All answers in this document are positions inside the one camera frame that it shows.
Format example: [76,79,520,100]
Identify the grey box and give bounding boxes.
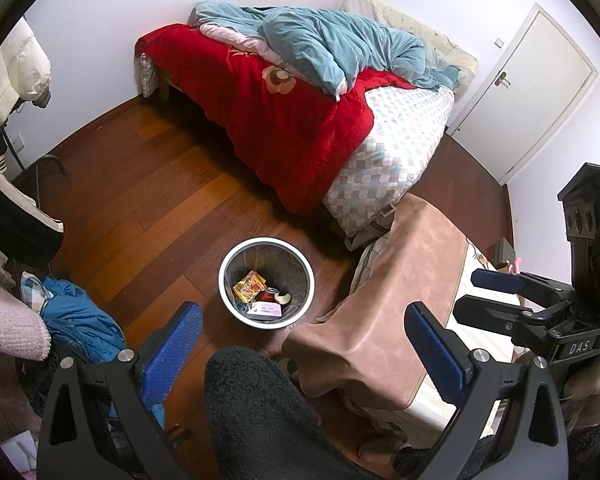
[495,237,516,267]

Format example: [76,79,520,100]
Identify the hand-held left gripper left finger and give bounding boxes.
[36,301,204,480]

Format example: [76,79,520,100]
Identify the checkered mattress sheet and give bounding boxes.
[322,84,456,237]

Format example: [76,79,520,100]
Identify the black cable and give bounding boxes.
[17,152,64,211]

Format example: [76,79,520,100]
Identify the white door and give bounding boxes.
[447,2,599,186]

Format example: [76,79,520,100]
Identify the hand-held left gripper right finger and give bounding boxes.
[404,301,571,480]

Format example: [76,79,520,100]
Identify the beige slipper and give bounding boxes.
[357,435,407,467]

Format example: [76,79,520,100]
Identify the white paper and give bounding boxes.
[0,432,42,462]

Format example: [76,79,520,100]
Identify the plaid cloth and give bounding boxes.
[20,272,47,312]

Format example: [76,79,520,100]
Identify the black bag with white trim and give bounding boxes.
[0,170,66,272]

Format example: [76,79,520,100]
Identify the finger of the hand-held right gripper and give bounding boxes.
[471,268,576,307]
[452,294,571,342]

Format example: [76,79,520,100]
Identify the white round trash bin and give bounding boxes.
[218,239,315,329]

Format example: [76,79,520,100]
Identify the clear plastic bin liner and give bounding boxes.
[224,246,310,322]

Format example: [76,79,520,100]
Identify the yellow snack packet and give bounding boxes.
[232,271,267,304]

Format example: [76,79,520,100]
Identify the pink bed sheet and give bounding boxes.
[200,22,277,62]

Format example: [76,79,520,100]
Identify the pink knit cloth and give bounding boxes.
[0,270,52,362]

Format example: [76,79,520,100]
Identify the white puffer jacket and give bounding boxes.
[0,17,53,127]

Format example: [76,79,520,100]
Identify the person's dark fleece pants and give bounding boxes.
[204,346,362,480]

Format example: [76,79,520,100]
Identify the beige pillow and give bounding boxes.
[340,0,479,79]

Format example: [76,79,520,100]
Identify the light blue duvet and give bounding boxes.
[195,0,462,102]

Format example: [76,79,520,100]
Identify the blue jacket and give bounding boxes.
[39,277,127,368]

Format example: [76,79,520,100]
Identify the red fleece blanket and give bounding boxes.
[134,23,407,217]

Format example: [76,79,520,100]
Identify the brown suede table cloth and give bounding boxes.
[282,194,469,412]

